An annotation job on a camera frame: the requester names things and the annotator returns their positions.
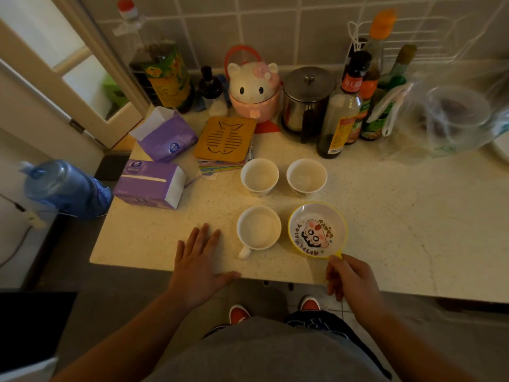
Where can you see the black-capped soy sauce bottle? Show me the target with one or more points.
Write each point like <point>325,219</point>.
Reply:
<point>340,115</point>

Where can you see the green object behind door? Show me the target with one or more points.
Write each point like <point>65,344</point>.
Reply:
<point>115,91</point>

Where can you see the grey shirt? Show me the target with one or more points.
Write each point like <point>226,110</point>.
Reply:
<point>270,354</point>

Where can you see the wooden fish trivet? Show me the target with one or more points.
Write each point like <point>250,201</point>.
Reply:
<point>225,139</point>

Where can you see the red flat mat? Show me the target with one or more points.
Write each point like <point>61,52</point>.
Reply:
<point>267,128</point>

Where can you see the person's left red shoe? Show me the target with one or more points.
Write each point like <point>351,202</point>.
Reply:
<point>239,314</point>

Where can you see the person's right forearm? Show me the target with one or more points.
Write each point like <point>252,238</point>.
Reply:
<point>413,354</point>

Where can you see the orange-capped sauce bottle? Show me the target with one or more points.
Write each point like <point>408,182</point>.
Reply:
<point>373,55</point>

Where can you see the person's right thumb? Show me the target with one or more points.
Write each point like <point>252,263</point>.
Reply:
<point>330,278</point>

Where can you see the stack of colourful mats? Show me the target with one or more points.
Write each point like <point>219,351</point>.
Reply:
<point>222,167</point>

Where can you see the green glass bottle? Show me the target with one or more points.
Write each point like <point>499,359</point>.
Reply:
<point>387,95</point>

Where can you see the small white cup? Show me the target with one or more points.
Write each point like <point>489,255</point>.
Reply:
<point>259,177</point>
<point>306,177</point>

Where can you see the sealed purple tissue pack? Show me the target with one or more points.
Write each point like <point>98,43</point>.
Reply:
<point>149,184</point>

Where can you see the person's left thumb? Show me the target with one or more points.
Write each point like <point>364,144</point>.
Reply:
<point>228,277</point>

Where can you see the person's right hand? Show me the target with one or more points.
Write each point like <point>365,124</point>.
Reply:
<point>358,286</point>

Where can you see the steel french press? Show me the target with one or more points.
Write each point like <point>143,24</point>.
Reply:
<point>306,101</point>

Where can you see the small dark glass bottle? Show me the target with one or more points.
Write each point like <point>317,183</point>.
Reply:
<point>212,93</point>

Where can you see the pink cat-shaped container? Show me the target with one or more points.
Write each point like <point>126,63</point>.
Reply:
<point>254,91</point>

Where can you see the person's left forearm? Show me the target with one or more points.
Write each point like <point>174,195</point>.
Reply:
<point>131,342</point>

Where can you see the clear plastic bag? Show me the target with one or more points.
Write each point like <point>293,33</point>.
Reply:
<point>417,131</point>

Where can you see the dark-capped bottle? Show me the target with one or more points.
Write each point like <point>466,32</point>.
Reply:
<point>354,47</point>

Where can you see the person's right red shoe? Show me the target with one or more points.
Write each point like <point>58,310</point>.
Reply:
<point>309,304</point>

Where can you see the person's left hand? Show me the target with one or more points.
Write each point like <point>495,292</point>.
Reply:
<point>195,274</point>

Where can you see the clear plastic container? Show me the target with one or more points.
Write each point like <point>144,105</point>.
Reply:
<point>457,111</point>

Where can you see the person's red shoe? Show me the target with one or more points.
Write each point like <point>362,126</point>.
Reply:
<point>309,304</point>
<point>239,314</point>

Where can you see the cream door with glass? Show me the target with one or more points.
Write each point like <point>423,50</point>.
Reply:
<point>47,59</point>

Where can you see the person's left middle finger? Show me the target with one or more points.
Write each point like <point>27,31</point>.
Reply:
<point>202,238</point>

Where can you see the white plug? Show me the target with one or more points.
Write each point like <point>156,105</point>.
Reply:
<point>35,221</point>

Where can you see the open purple tissue pack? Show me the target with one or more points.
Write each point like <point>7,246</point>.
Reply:
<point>169,139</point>

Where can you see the blue water bottle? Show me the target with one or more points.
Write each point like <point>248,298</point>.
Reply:
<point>67,190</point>

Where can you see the large cooking oil bottle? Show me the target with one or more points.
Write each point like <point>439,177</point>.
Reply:
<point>165,73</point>

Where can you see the person's left little finger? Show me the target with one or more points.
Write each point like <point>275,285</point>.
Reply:
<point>180,252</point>

